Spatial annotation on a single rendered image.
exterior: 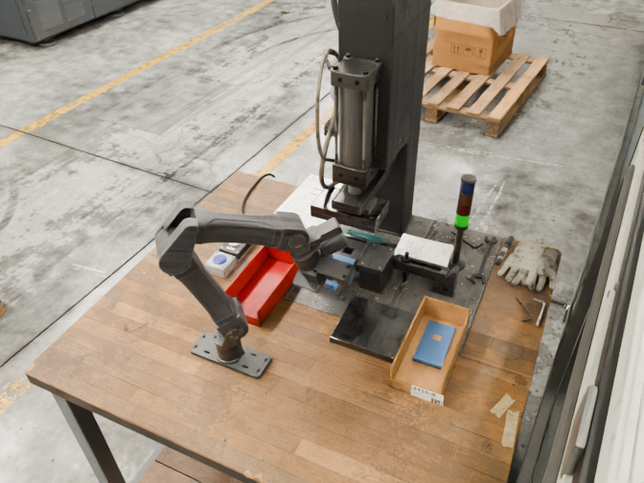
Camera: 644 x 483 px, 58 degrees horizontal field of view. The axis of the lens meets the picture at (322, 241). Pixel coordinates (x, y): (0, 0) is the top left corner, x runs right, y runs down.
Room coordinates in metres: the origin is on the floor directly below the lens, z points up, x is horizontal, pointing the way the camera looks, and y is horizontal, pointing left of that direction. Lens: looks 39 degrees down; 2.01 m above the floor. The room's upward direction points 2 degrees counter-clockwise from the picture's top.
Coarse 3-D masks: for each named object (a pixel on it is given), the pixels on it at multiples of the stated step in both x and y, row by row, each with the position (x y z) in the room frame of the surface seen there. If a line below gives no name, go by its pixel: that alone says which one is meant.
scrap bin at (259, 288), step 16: (256, 256) 1.23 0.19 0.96; (272, 256) 1.28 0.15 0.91; (288, 256) 1.25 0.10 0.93; (240, 272) 1.16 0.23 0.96; (256, 272) 1.22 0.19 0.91; (272, 272) 1.22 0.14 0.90; (288, 272) 1.16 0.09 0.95; (240, 288) 1.14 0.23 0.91; (256, 288) 1.15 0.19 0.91; (272, 288) 1.15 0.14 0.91; (256, 304) 1.09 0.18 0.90; (272, 304) 1.07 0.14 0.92; (256, 320) 1.02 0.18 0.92
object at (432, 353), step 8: (432, 328) 0.98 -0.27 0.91; (440, 328) 0.98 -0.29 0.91; (448, 328) 0.98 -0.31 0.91; (424, 336) 0.95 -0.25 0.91; (432, 336) 0.95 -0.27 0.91; (448, 336) 0.95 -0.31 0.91; (424, 344) 0.93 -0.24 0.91; (432, 344) 0.93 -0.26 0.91; (440, 344) 0.93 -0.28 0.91; (448, 344) 0.93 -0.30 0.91; (416, 352) 0.91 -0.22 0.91; (424, 352) 0.91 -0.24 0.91; (432, 352) 0.90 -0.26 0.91; (440, 352) 0.90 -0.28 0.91; (416, 360) 0.88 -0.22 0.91; (424, 360) 0.86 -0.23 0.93; (432, 360) 0.88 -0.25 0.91; (440, 360) 0.88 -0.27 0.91; (440, 368) 0.85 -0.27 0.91
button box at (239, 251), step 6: (264, 174) 1.74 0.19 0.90; (270, 174) 1.77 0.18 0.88; (258, 180) 1.69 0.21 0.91; (252, 186) 1.65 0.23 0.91; (222, 246) 1.31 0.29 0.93; (228, 246) 1.31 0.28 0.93; (234, 246) 1.30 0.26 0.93; (240, 246) 1.31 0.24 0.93; (246, 246) 1.31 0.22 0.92; (222, 252) 1.30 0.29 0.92; (228, 252) 1.29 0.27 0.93; (234, 252) 1.28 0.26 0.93; (240, 252) 1.28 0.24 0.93; (246, 252) 1.31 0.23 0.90; (240, 258) 1.28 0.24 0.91
